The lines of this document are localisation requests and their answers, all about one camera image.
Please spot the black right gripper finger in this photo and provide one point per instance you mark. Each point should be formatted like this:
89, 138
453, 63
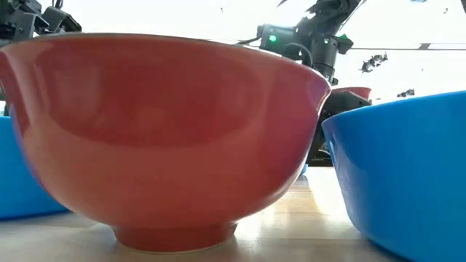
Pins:
320, 149

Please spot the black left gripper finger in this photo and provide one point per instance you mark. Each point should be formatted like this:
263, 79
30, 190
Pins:
62, 23

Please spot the red bowl with floral inside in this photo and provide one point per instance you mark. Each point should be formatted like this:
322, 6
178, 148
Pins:
355, 91
164, 145

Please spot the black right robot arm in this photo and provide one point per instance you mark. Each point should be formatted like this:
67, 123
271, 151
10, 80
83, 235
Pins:
320, 51

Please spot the black ceiling spotlight cluster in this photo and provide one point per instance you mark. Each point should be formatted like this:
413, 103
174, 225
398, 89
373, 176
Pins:
373, 62

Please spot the ceiling light bar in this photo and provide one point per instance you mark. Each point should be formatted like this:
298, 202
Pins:
382, 48

